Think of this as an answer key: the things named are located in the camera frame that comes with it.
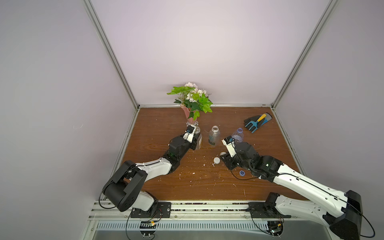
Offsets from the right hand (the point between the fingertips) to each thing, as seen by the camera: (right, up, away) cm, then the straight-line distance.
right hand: (223, 152), depth 74 cm
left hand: (-13, +10, +9) cm, 18 cm away
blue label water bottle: (+13, +6, +19) cm, 24 cm away
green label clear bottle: (-13, +6, +7) cm, 16 cm away
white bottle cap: (-2, -8, +13) cm, 16 cm away
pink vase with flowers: (-16, +28, +11) cm, 34 cm away
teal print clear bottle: (-3, +6, +16) cm, 17 cm away
